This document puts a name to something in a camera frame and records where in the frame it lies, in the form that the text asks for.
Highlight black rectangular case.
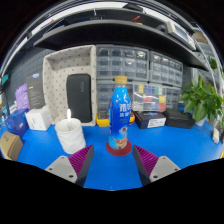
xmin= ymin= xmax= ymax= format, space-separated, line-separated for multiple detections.
xmin=65 ymin=73 xmax=93 ymax=124

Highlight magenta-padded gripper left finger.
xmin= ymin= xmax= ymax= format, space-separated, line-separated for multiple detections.
xmin=44 ymin=143 xmax=95 ymax=187

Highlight white oscilloscope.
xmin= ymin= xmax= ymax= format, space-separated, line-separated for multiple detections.
xmin=165 ymin=20 xmax=197 ymax=51

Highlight flat round red coaster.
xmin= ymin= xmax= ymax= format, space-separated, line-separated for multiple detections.
xmin=105 ymin=141 xmax=133 ymax=157

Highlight green potted plant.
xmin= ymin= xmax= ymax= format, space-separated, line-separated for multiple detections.
xmin=179 ymin=74 xmax=224 ymax=127

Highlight small white block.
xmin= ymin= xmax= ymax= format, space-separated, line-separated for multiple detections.
xmin=211 ymin=127 xmax=221 ymax=144

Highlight wide grey drawer cabinet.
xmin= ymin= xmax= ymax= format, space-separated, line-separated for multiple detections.
xmin=95 ymin=44 xmax=150 ymax=82

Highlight white shelf unit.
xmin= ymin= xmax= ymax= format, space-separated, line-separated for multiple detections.
xmin=191 ymin=29 xmax=224 ymax=88

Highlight clear organizer box colourful parts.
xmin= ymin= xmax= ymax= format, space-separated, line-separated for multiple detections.
xmin=132 ymin=83 xmax=168 ymax=113

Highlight purple plastic bag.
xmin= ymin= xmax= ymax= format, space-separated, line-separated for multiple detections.
xmin=14 ymin=83 xmax=31 ymax=111

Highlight dark grey flat box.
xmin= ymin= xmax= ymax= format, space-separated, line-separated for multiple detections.
xmin=26 ymin=72 xmax=47 ymax=110

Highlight brown cardboard box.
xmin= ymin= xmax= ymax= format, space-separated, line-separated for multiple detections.
xmin=0 ymin=130 xmax=24 ymax=162

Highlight yellow multimeter red leads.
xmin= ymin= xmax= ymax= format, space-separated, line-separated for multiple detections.
xmin=95 ymin=111 xmax=136 ymax=128

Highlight yellow tool red leads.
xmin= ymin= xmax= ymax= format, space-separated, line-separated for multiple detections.
xmin=130 ymin=14 xmax=144 ymax=26

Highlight white ribbed paper cup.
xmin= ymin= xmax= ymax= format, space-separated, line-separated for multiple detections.
xmin=54 ymin=117 xmax=87 ymax=155

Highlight white dotted open box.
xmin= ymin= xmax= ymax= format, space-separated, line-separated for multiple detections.
xmin=42 ymin=44 xmax=98 ymax=127

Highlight black flat case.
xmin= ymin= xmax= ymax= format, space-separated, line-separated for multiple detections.
xmin=163 ymin=108 xmax=196 ymax=130

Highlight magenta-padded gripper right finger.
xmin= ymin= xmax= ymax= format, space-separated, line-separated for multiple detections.
xmin=132 ymin=144 xmax=182 ymax=187

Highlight blue drink bottle gold cap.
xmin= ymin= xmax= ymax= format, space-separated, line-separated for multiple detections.
xmin=107 ymin=75 xmax=133 ymax=151

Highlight black wall shelf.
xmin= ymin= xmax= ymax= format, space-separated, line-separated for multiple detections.
xmin=33 ymin=6 xmax=209 ymax=72

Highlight black box white label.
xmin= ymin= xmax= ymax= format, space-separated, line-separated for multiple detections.
xmin=134 ymin=110 xmax=167 ymax=130

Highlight blue carton box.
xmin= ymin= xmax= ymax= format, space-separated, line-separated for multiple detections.
xmin=5 ymin=108 xmax=30 ymax=138

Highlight small white box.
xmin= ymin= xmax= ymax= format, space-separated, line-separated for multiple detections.
xmin=24 ymin=105 xmax=53 ymax=132

